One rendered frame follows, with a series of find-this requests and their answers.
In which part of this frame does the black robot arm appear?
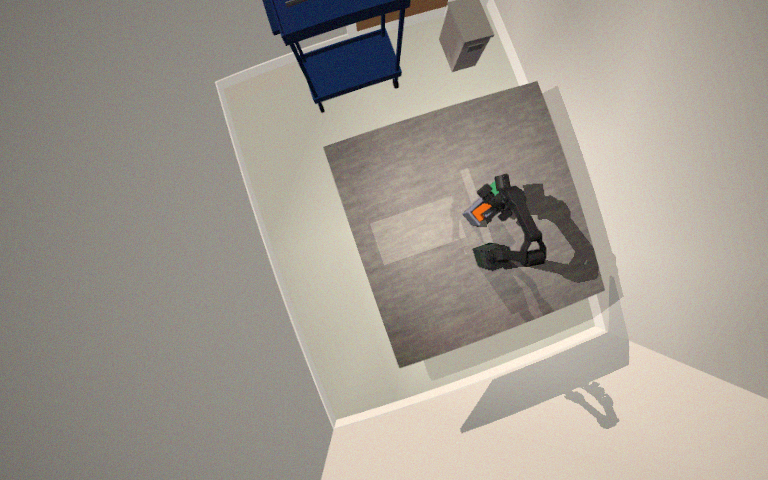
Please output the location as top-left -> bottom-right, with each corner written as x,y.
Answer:
485,173 -> 547,267

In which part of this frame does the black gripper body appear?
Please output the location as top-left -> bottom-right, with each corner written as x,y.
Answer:
477,183 -> 512,221

